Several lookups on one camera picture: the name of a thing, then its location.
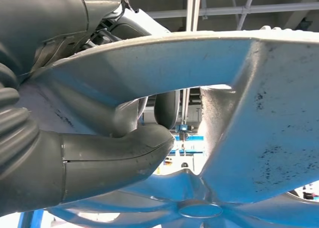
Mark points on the blue metal shelf rack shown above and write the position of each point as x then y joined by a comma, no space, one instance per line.
29,220

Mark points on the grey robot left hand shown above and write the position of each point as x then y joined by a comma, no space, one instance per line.
99,167

